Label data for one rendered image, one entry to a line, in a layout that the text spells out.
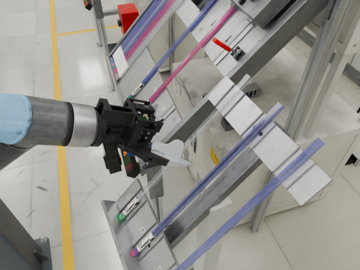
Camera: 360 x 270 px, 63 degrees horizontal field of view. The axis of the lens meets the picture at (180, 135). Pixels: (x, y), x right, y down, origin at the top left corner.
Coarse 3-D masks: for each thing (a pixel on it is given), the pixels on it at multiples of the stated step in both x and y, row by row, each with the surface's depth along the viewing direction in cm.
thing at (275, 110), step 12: (276, 108) 59; (264, 120) 60; (252, 132) 62; (240, 144) 63; (228, 156) 64; (216, 168) 65; (204, 180) 66; (192, 192) 67; (180, 204) 69; (168, 216) 70; (156, 228) 71
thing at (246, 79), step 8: (248, 80) 66; (240, 88) 67; (232, 96) 68; (224, 104) 68; (216, 112) 69; (208, 120) 70; (200, 128) 71; (192, 136) 72; (184, 144) 73; (184, 152) 73; (168, 168) 75; (160, 176) 76; (152, 184) 76; (144, 192) 78; (120, 216) 81
